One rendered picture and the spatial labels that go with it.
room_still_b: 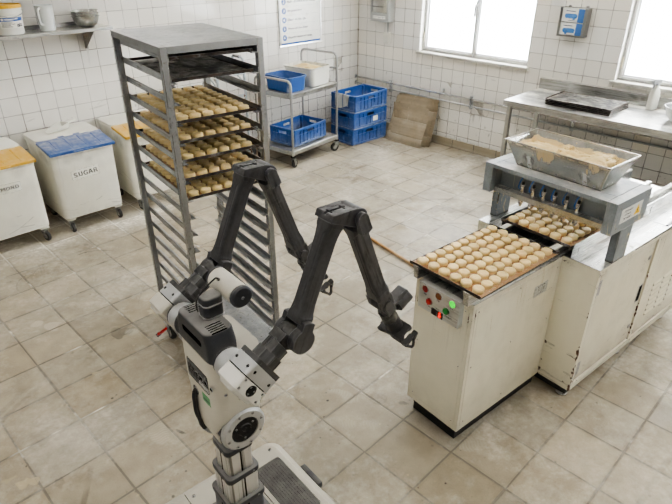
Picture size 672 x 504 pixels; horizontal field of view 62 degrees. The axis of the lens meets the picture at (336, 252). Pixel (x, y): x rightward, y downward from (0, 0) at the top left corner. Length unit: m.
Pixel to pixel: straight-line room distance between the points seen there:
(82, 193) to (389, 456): 3.47
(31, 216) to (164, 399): 2.36
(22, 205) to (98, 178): 0.63
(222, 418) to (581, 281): 1.88
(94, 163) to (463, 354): 3.61
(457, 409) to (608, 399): 0.99
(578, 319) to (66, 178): 3.98
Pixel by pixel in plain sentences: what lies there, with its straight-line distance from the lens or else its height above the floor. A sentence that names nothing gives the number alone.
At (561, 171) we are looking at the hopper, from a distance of 2.94.
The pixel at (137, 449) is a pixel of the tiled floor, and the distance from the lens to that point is 3.09.
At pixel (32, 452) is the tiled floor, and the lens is 3.28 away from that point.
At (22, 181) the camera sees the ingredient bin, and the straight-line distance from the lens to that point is 5.03.
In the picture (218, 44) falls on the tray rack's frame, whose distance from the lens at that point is 2.61.
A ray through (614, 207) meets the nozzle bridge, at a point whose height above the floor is 1.16.
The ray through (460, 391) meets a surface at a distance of 2.77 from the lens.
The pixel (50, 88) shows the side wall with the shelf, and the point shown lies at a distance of 5.66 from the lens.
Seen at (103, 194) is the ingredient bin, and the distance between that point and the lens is 5.30.
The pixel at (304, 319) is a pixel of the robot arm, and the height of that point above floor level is 1.27.
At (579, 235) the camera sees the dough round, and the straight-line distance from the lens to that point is 3.04.
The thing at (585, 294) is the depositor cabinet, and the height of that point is 0.69.
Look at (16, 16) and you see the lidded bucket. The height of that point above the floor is 1.69.
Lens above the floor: 2.19
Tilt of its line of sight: 29 degrees down
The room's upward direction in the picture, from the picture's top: straight up
